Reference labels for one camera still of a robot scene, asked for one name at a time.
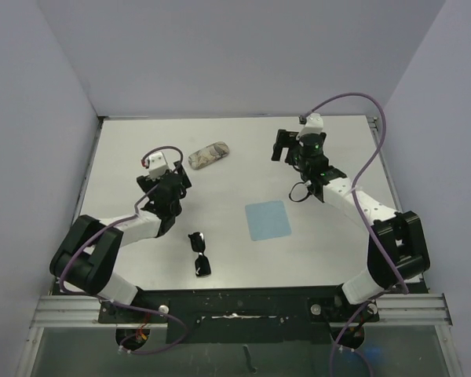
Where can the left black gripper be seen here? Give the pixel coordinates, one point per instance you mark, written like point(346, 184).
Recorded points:
point(148, 185)

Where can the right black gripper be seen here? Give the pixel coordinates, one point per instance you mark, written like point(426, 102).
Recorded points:
point(284, 138)

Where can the map print glasses case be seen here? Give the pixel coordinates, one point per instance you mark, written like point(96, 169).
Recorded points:
point(208, 155)

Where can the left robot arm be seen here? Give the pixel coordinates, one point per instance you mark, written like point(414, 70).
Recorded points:
point(87, 255)

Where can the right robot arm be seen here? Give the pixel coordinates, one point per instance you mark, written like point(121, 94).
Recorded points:
point(397, 249)

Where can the black sunglasses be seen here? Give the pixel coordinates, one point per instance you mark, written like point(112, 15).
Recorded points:
point(198, 245)

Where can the blue cleaning cloth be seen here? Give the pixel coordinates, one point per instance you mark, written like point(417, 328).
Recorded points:
point(267, 220)

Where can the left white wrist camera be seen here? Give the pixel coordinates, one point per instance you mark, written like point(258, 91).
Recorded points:
point(156, 165)

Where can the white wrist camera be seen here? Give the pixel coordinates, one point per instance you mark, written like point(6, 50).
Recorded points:
point(311, 124)
point(156, 165)

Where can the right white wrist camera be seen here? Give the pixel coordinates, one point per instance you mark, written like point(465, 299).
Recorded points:
point(311, 124)

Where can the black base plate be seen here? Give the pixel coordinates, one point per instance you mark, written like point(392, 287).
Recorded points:
point(243, 315)

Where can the aluminium rail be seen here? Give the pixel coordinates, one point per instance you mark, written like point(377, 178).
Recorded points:
point(59, 311)

